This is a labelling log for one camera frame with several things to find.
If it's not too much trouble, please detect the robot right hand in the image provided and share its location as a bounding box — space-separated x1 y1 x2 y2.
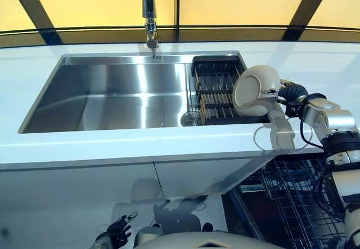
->
261 78 309 103

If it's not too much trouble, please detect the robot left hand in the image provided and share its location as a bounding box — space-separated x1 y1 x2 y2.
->
108 211 138 247

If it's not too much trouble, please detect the white ceramic plate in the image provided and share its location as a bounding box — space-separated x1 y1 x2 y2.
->
232 65 282 117

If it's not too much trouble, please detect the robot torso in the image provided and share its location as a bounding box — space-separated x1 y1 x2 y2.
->
136 230 254 249

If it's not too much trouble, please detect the black sink drying rack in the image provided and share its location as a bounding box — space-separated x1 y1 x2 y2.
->
192 54 271 126

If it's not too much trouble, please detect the round metal sink strainer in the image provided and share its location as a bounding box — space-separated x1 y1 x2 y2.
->
181 111 202 127

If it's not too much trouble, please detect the stainless steel sink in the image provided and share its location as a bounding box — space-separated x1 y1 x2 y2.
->
18 51 272 134

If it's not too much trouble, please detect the chrome kitchen faucet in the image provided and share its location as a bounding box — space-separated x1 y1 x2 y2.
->
141 0 160 63

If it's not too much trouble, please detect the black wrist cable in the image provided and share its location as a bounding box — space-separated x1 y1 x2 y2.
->
299 111 324 149

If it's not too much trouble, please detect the dishwasher lower wire rack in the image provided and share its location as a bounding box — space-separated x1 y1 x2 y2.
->
238 153 349 249

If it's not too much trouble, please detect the black window frame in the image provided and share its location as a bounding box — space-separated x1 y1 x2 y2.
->
0 0 360 47

